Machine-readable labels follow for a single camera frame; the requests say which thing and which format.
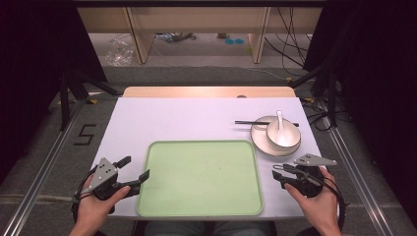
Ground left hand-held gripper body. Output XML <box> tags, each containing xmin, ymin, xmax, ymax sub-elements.
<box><xmin>88</xmin><ymin>157</ymin><xmax>133</xmax><ymax>202</ymax></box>

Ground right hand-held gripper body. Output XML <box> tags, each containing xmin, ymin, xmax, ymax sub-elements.
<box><xmin>284</xmin><ymin>153</ymin><xmax>338</xmax><ymax>199</ymax></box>

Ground person's right hand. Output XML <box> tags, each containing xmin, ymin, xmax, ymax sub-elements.
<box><xmin>283</xmin><ymin>166</ymin><xmax>342</xmax><ymax>231</ymax></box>

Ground person's left hand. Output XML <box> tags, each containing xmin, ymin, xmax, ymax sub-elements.
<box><xmin>73</xmin><ymin>185</ymin><xmax>132</xmax><ymax>233</ymax></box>

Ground white round plate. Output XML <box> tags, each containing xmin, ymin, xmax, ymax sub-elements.
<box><xmin>250</xmin><ymin>115</ymin><xmax>302</xmax><ymax>157</ymax></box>

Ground white bowl with dark rim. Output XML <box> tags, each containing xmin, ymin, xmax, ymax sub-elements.
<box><xmin>266</xmin><ymin>117</ymin><xmax>302</xmax><ymax>148</ymax></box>

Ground white ceramic spoon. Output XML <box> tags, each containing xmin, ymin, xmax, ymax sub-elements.
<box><xmin>274</xmin><ymin>110</ymin><xmax>291</xmax><ymax>148</ymax></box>

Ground black chopstick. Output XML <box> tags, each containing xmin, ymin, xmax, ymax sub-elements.
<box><xmin>234</xmin><ymin>120</ymin><xmax>300</xmax><ymax>127</ymax></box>
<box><xmin>234</xmin><ymin>121</ymin><xmax>300</xmax><ymax>128</ymax></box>

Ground light green plastic tray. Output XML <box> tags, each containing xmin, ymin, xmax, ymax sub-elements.
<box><xmin>136</xmin><ymin>140</ymin><xmax>265</xmax><ymax>218</ymax></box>

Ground black metal stand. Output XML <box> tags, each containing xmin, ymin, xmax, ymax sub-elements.
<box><xmin>58</xmin><ymin>69</ymin><xmax>120</xmax><ymax>132</ymax></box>
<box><xmin>288</xmin><ymin>61</ymin><xmax>339</xmax><ymax>128</ymax></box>

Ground wooden table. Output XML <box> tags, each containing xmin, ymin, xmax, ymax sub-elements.
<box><xmin>122</xmin><ymin>86</ymin><xmax>297</xmax><ymax>98</ymax></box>

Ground clear plastic bag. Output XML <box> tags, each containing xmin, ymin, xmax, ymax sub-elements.
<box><xmin>104</xmin><ymin>33</ymin><xmax>136</xmax><ymax>68</ymax></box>

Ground black curtain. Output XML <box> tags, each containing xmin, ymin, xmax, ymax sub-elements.
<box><xmin>0</xmin><ymin>0</ymin><xmax>108</xmax><ymax>185</ymax></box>
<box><xmin>303</xmin><ymin>0</ymin><xmax>417</xmax><ymax>227</ymax></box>

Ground light wooden shelf unit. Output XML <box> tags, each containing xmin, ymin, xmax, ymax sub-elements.
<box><xmin>77</xmin><ymin>6</ymin><xmax>324</xmax><ymax>65</ymax></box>

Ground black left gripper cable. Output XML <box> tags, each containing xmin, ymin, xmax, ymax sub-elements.
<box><xmin>71</xmin><ymin>164</ymin><xmax>99</xmax><ymax>224</ymax></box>

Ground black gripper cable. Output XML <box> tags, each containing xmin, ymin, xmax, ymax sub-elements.
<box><xmin>71</xmin><ymin>164</ymin><xmax>99</xmax><ymax>224</ymax></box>
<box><xmin>304</xmin><ymin>171</ymin><xmax>350</xmax><ymax>231</ymax></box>

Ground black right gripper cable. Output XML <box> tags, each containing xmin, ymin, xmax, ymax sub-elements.
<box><xmin>304</xmin><ymin>171</ymin><xmax>350</xmax><ymax>231</ymax></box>

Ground aluminium floor rail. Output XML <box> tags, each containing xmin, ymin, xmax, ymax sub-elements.
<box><xmin>0</xmin><ymin>106</ymin><xmax>85</xmax><ymax>236</ymax></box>
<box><xmin>318</xmin><ymin>99</ymin><xmax>396</xmax><ymax>236</ymax></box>

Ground black floor cables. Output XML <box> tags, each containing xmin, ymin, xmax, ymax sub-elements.
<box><xmin>264</xmin><ymin>7</ymin><xmax>332</xmax><ymax>132</ymax></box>

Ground clutter of bottle and cables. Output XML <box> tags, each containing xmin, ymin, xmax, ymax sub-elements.
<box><xmin>154</xmin><ymin>31</ymin><xmax>198</xmax><ymax>43</ymax></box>

